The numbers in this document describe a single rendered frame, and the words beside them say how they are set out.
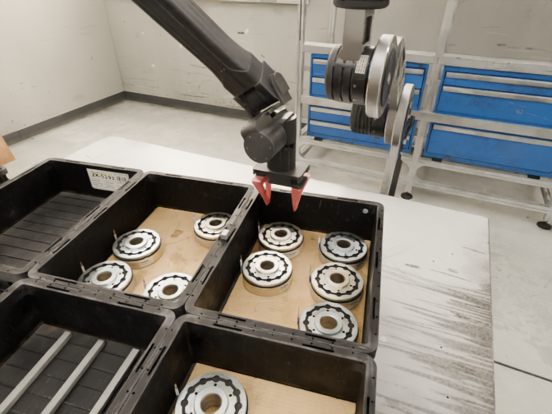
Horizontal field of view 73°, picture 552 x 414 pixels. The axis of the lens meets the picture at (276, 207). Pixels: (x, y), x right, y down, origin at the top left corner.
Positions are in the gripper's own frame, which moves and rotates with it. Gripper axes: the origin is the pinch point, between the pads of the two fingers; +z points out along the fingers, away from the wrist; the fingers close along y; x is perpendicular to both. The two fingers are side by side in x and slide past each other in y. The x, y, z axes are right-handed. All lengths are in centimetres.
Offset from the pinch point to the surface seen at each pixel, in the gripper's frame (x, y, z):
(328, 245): 0.4, 11.0, 8.6
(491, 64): 173, 54, 5
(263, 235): -1.4, -4.0, 8.9
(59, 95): 195, -308, 67
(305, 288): -10.9, 9.3, 11.8
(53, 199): -5, -66, 11
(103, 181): 1, -52, 6
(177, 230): -4.1, -25.8, 11.5
